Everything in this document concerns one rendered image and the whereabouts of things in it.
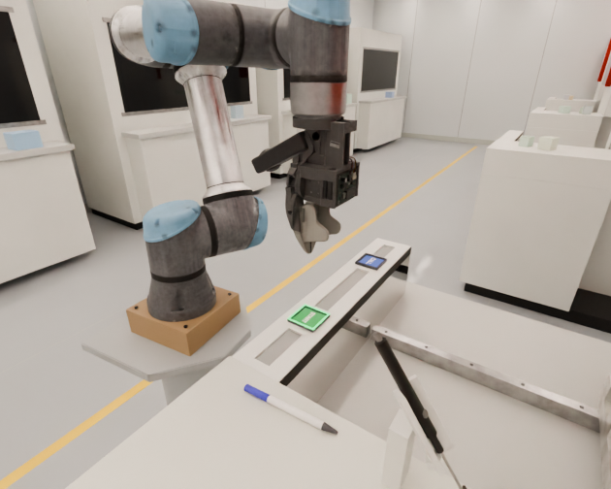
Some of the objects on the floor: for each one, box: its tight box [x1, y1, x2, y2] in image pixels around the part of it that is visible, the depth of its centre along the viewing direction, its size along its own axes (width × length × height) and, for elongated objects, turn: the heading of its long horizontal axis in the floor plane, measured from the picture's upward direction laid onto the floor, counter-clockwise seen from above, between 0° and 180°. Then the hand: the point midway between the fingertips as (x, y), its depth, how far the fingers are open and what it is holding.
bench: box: [346, 27, 407, 152], centre depth 711 cm, size 108×180×200 cm, turn 146°
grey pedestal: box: [81, 295, 251, 406], centre depth 109 cm, size 51×44×82 cm
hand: (305, 244), depth 60 cm, fingers closed
